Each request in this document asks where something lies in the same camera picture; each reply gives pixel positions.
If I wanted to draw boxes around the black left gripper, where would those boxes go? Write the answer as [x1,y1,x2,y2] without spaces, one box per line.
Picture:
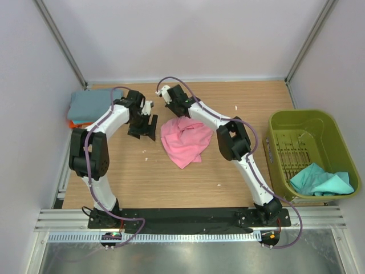
[128,112,157,141]

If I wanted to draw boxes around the pink t shirt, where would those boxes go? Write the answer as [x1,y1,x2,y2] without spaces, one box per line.
[160,116,213,169]

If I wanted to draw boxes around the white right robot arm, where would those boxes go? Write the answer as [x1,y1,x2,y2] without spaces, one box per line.
[156,84,282,226]

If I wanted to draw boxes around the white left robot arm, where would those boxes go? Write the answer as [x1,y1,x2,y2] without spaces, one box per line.
[69,89,158,228]

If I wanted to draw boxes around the folded grey-blue t shirt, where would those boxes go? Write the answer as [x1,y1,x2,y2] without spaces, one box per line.
[67,88,112,123]

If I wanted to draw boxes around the folded orange t shirt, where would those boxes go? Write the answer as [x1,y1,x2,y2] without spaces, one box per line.
[68,120,92,129]

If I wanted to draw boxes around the green plastic basket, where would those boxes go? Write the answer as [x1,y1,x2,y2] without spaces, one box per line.
[263,110,361,204]

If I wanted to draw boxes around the teal t shirt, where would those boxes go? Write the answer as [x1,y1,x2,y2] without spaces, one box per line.
[290,163,354,196]

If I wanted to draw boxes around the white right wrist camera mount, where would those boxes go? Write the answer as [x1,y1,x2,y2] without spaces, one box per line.
[155,85,172,104]

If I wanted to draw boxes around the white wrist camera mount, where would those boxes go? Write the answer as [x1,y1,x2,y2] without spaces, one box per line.
[140,100,154,116]
[155,85,172,104]

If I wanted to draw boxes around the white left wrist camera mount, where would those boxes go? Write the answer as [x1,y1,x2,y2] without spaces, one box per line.
[140,100,154,116]

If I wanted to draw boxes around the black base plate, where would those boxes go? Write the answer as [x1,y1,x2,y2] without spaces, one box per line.
[88,207,291,234]

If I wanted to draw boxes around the white slotted cable duct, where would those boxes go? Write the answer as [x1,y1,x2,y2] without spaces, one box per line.
[48,231,261,243]

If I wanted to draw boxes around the aluminium frame rail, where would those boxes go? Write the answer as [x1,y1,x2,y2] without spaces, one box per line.
[35,205,345,234]

